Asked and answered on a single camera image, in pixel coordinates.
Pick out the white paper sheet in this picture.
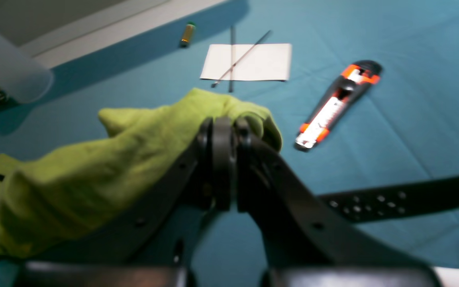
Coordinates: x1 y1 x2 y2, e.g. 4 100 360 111
199 43 292 81

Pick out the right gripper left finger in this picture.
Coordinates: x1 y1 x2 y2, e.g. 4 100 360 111
14 117 235 287

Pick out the black cable tie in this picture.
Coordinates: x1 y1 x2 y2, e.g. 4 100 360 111
210 30 273 93

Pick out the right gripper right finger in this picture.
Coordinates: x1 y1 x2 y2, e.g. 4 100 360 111
233 118 441 287

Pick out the blue table cloth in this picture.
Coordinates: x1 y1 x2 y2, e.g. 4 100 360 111
0 0 459 268

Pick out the translucent plastic cup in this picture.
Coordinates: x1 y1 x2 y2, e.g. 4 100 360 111
0 35 54 104

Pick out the black remote control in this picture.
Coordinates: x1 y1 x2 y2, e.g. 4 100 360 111
317 175 459 223

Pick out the small green yellow battery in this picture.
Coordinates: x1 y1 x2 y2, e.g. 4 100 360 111
179 22 196 48

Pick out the olive green t-shirt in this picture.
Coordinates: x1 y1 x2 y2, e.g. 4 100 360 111
0 88 282 258

